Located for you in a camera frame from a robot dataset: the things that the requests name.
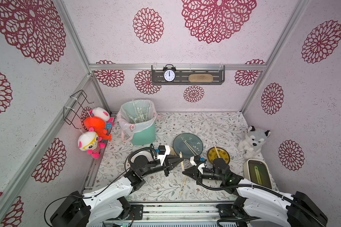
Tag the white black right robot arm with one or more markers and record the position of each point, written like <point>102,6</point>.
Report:
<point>254,201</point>

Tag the grey husky plush toy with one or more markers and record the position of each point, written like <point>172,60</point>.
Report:
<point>254,139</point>

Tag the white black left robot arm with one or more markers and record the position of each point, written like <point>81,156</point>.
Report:
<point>109,202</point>

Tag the black alarm clock on shelf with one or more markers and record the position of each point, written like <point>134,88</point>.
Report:
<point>169,73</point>

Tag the yellow black patterned plate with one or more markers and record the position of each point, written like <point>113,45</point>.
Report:
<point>211,155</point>

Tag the white green rectangular tray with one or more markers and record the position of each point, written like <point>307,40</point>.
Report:
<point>257,172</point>

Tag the white orange patterned plate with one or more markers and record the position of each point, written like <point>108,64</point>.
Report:
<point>145,153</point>

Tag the green trash bin with bag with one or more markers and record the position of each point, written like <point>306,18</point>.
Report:
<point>137,122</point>

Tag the disposable chopsticks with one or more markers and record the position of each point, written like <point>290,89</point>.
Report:
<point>190,148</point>
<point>216,150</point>
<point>182,162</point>
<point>183,185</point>

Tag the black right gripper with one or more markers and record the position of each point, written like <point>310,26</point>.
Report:
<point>197,172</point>

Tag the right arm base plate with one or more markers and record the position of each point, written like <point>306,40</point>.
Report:
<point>231,211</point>

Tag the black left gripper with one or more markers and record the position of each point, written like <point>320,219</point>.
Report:
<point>168,165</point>

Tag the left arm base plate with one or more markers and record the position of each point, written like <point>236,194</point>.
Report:
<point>134,212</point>

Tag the white plush with yellow glasses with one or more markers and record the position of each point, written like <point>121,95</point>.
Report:
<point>91,143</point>

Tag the red plush toy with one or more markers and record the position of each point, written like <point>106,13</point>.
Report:
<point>97,125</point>

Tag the grey wall shelf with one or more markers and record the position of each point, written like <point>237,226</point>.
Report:
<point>182,76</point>

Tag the dark green glass plate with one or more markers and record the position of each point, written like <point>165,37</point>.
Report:
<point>194,141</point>

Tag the black wire wall basket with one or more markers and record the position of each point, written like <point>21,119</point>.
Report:
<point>72,113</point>

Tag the wooden brush on shelf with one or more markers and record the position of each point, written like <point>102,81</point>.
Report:
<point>200,78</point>

